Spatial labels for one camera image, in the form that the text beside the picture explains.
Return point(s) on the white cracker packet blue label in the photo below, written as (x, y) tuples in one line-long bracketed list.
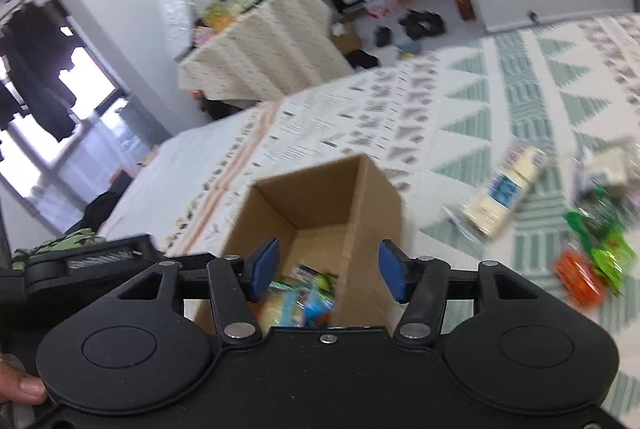
[(500, 194)]

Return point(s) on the green snack packet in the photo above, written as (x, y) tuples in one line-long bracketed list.
[(600, 204), (597, 256)]

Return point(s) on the hanging dark clothes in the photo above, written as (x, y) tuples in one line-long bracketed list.
[(35, 74)]

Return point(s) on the silver snack packet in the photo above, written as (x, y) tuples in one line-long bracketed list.
[(605, 169)]

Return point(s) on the small open cardboard carton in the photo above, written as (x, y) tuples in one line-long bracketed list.
[(346, 38)]

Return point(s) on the green camouflage cloth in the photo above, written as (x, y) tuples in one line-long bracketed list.
[(60, 243)]

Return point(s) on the small orange-red snack packet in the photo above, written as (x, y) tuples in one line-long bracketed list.
[(580, 279)]

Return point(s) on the black shoes pile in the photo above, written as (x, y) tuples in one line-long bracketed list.
[(422, 24)]

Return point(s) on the black slippers pair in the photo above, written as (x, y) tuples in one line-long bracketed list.
[(385, 36)]

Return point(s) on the cardboard box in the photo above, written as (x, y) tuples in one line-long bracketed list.
[(320, 219)]

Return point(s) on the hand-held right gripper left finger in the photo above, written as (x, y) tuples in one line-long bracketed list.
[(262, 270)]

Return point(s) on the white canvas panel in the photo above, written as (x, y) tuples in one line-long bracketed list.
[(175, 21)]

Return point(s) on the patterned bed blanket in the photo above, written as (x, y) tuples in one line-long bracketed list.
[(525, 74)]

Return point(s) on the round table dotted tablecloth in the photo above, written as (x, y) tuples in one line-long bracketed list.
[(265, 49)]

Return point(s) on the person's left hand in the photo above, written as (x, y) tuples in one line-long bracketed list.
[(20, 384)]

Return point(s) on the bread packet green trim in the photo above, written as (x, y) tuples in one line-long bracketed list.
[(282, 304)]

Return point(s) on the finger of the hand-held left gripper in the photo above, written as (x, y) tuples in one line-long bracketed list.
[(192, 261)]

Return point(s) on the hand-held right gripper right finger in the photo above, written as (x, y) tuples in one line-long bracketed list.
[(392, 273)]

